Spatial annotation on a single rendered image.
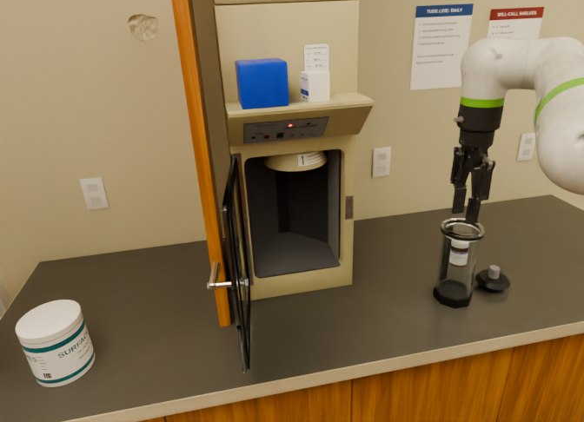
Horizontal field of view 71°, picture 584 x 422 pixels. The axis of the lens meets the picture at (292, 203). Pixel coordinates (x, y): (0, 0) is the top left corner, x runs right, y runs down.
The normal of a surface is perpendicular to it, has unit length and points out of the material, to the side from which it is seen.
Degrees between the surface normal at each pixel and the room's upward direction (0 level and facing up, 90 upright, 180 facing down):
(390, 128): 90
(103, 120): 90
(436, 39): 90
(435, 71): 90
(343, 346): 0
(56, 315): 0
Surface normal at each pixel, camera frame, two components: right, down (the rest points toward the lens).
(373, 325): -0.04, -0.91
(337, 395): 0.20, 0.40
